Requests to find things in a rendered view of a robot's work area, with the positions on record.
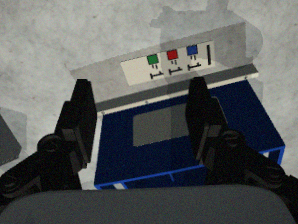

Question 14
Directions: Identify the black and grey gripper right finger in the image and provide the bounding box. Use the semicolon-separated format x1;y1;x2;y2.
185;77;298;224

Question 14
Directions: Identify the white paper strip with colored squares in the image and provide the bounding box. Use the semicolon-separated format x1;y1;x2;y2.
120;40;215;86

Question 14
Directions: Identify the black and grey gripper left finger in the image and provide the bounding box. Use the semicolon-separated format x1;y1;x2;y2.
0;79;97;215

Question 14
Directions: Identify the blue crate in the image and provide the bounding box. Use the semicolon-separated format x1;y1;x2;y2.
94;79;286;189

